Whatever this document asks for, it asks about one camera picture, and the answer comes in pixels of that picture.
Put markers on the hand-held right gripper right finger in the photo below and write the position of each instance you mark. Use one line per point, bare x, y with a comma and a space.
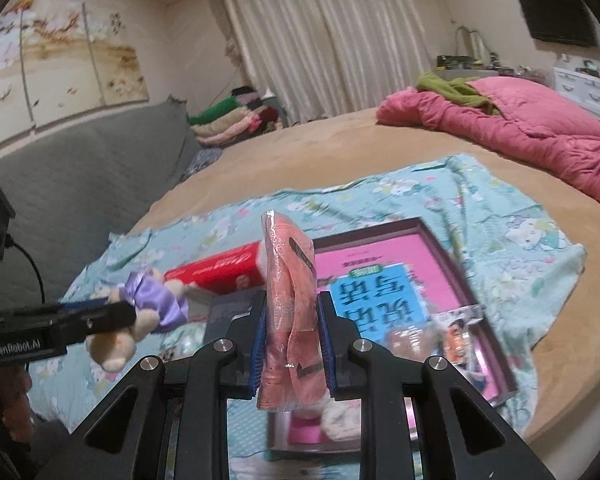
327, 345

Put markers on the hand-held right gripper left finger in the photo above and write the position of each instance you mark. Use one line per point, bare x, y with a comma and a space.
257, 350

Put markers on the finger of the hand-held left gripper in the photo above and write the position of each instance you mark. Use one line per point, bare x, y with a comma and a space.
105, 320
80, 304

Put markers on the salmon pink packet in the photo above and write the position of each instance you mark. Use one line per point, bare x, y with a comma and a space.
290, 310

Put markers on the beige plush bear purple dress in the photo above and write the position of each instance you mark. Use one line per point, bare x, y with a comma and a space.
155, 300

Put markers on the dark blue box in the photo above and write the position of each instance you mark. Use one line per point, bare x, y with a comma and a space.
227, 315

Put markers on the red and white tissue box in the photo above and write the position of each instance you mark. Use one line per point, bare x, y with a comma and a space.
215, 270

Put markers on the grey quilted headboard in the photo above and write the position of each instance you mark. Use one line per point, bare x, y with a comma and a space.
80, 185

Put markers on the clear plastic snack packet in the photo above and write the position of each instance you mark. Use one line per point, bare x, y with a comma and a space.
460, 345

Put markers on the white snack packet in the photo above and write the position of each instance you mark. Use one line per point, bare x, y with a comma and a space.
457, 316

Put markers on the dark patterned cloth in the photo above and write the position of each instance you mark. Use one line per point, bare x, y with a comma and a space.
202, 162

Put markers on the tan bed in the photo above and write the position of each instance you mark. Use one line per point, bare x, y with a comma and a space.
330, 145

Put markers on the cat print blue blanket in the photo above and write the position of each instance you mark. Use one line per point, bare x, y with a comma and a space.
480, 200

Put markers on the pile of folded clothes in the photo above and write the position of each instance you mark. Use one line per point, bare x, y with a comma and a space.
230, 120

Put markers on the green cloth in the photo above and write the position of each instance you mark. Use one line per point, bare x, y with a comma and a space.
450, 87

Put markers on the pink quilt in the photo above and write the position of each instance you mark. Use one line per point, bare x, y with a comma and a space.
520, 125

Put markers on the white curtain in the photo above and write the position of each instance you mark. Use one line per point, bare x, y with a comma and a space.
325, 35

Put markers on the black and yellow box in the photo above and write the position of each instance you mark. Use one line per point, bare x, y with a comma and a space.
455, 61

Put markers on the tall shiny container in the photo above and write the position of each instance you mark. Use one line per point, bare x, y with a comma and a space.
470, 42

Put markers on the white drawer cabinet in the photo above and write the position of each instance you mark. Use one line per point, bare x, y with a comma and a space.
582, 92

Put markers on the blossom wall painting panel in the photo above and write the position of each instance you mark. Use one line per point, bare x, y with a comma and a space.
117, 60
0, 80
60, 70

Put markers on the black wall television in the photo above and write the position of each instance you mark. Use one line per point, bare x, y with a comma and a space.
560, 17

